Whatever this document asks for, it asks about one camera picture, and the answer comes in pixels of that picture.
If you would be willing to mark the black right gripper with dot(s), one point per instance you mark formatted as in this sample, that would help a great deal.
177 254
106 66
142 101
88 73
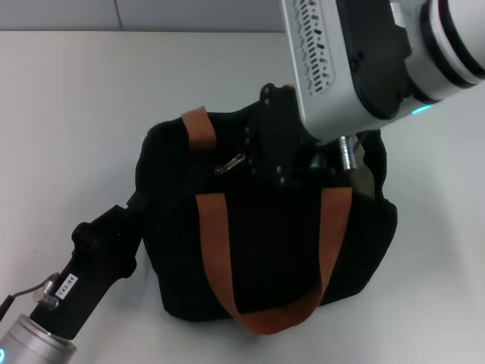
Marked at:
274 140

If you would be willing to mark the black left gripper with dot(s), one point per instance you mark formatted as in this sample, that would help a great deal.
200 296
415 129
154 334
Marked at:
83 280

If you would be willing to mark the silver zipper pull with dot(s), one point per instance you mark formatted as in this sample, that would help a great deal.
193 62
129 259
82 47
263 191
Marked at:
231 165

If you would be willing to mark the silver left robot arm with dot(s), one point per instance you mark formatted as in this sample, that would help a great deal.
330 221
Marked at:
30 341

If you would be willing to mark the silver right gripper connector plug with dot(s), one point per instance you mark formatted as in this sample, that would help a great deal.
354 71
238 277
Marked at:
349 153

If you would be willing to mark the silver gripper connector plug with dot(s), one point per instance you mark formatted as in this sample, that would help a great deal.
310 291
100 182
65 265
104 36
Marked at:
47 294
349 153

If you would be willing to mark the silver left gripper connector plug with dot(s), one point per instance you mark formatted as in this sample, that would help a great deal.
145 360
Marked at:
47 294

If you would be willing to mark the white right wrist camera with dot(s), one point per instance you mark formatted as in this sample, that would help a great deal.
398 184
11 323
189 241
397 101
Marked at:
326 102

